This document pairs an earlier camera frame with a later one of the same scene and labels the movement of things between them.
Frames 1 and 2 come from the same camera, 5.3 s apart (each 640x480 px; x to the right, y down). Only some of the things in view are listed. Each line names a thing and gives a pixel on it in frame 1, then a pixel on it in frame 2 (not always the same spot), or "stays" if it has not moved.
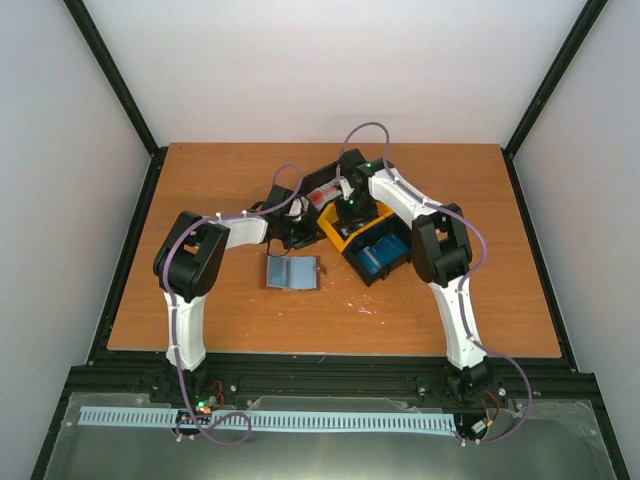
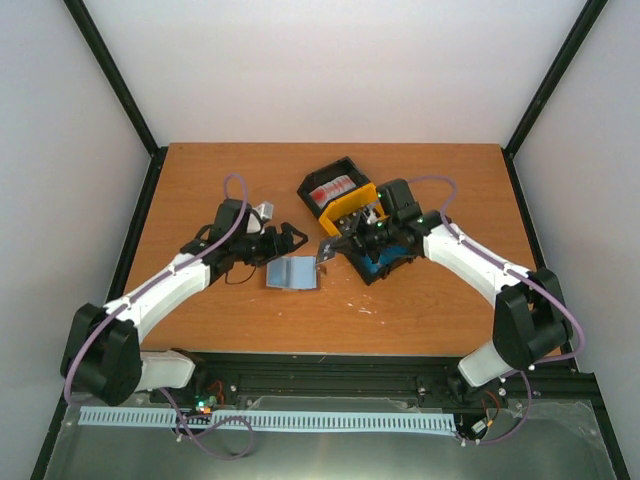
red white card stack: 325,193 stays
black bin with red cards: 320,189 stays
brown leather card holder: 291,272 stays
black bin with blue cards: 383,250 stays
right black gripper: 345,217 -> 347,242
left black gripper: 309,236 -> 274,249
